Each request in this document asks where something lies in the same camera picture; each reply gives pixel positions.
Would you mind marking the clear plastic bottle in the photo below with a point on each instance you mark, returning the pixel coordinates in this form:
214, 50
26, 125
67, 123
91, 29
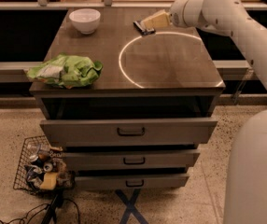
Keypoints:
38, 148

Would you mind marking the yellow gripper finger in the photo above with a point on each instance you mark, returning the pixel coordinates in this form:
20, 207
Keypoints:
157, 22
160, 14

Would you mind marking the grey drawer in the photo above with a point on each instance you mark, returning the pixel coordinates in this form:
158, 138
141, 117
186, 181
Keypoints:
125, 160
128, 132
131, 181

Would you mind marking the grey drawer cabinet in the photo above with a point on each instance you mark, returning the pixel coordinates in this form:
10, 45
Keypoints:
167, 75

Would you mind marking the middle grey drawer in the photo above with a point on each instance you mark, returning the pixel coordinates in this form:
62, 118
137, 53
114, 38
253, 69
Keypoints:
125, 160

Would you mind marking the white ceramic bowl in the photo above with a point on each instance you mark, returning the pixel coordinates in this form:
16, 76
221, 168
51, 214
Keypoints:
85, 20

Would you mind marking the green rice chip bag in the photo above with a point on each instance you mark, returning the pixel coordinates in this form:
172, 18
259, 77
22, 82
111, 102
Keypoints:
67, 71

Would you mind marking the blue tape cross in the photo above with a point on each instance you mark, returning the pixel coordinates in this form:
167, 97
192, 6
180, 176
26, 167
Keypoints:
130, 208

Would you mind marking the yellow sponge in basket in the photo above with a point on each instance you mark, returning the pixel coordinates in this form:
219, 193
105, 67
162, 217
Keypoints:
50, 181

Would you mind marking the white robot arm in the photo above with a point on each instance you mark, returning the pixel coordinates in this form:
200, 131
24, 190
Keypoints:
246, 185

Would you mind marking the top grey drawer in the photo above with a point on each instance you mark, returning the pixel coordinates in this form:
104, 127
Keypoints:
128, 132

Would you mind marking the crushed can in basket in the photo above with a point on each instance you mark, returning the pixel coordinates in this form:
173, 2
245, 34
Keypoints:
47, 167

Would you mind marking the black wire basket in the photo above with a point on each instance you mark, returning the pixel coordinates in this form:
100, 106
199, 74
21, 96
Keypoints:
30, 173

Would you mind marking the bottom grey drawer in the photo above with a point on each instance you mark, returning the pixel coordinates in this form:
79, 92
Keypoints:
131, 181

